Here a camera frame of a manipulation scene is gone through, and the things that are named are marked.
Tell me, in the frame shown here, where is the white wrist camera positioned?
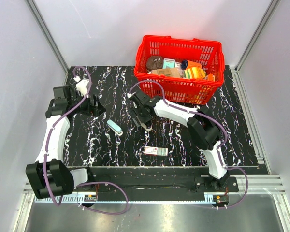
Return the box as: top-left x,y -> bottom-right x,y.
127,93 -> 137,108
73,76 -> 89,96

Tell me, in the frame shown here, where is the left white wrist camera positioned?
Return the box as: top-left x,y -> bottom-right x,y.
73,76 -> 89,96

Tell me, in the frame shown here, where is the small light blue stapler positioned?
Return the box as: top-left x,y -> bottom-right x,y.
106,119 -> 123,136

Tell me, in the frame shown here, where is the orange bottle blue cap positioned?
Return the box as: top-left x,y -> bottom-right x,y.
180,59 -> 202,70

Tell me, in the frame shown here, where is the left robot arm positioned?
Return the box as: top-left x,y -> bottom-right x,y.
25,84 -> 106,199

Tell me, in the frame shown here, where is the brown round sponge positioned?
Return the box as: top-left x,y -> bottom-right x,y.
145,56 -> 163,72

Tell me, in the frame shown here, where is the cardboard box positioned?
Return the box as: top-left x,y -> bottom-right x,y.
148,68 -> 183,78

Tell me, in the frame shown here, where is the red plastic basket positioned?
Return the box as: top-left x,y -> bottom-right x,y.
134,35 -> 225,105

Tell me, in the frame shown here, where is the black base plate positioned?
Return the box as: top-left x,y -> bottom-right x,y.
76,167 -> 239,203

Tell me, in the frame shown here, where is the yellow green striped box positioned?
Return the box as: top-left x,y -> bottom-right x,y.
183,67 -> 206,80

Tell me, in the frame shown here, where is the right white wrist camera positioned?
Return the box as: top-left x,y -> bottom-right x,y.
127,93 -> 137,108

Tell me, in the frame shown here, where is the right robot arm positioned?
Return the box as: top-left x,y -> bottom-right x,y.
128,90 -> 230,191

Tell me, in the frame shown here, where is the teal label box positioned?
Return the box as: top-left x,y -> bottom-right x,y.
162,58 -> 175,69

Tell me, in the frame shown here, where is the staples box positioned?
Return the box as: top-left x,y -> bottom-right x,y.
144,146 -> 168,157

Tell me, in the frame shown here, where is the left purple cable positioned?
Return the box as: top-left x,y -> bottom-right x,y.
43,66 -> 129,215

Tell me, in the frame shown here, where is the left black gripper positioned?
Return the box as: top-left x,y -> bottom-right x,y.
69,90 -> 106,117

